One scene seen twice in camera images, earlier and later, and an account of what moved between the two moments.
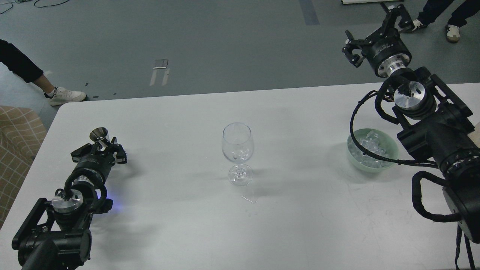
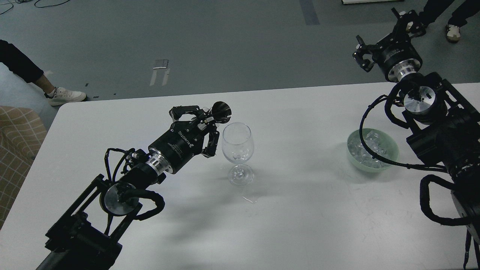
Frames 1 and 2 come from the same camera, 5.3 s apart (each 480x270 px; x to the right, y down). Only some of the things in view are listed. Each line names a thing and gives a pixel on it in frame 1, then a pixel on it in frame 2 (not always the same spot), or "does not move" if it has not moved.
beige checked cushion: x=22 y=130 does not move
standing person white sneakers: x=431 y=8 does not move
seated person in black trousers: x=28 y=72 does not move
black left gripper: x=99 y=156 to x=184 y=138
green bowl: x=377 y=142 does not move
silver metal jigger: x=100 y=134 to x=221 y=112
